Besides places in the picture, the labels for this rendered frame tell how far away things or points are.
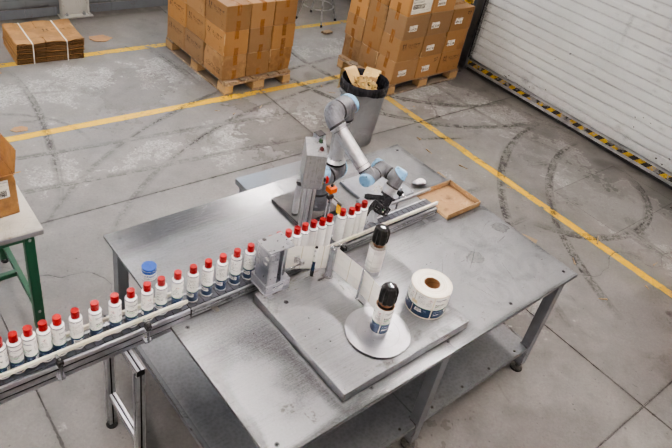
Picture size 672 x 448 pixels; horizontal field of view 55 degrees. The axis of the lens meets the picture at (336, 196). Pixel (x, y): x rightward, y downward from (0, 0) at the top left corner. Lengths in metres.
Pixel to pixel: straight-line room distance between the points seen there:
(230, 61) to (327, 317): 3.87
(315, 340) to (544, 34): 5.30
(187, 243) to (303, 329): 0.82
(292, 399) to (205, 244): 1.02
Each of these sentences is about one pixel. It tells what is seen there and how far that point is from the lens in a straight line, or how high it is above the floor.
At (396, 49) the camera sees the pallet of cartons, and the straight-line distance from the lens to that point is 6.87.
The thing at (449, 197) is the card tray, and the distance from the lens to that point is 4.12.
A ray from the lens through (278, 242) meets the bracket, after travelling 2.98.
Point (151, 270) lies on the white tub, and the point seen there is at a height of 0.90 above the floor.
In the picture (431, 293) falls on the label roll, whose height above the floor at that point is 1.02.
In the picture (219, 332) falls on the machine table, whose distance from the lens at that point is 2.99.
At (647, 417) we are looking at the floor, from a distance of 4.61.
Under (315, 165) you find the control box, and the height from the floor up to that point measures 1.42.
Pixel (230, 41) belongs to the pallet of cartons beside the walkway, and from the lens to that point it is 6.36.
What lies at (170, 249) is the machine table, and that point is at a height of 0.83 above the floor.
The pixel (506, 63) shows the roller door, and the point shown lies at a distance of 7.87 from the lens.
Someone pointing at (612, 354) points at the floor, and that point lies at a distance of 4.86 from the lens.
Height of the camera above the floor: 3.06
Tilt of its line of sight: 35 degrees down
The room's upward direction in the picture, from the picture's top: 12 degrees clockwise
